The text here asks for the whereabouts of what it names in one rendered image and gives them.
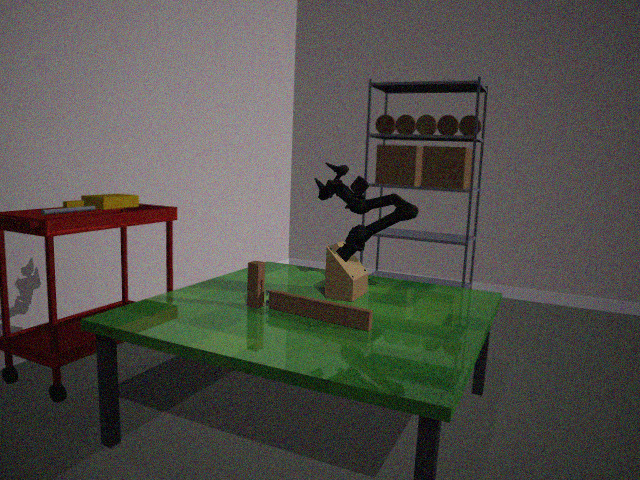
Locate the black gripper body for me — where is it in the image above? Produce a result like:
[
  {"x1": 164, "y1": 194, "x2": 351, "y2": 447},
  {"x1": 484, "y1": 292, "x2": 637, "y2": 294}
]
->
[{"x1": 318, "y1": 165, "x2": 349, "y2": 200}]

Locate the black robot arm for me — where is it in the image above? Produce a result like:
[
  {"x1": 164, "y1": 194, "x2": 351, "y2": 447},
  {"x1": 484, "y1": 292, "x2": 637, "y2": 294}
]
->
[{"x1": 324, "y1": 176, "x2": 419, "y2": 262}]

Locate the brown wooden rail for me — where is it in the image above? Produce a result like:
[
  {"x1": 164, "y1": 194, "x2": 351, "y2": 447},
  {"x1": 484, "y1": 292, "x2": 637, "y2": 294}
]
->
[{"x1": 266, "y1": 290, "x2": 373, "y2": 332}]

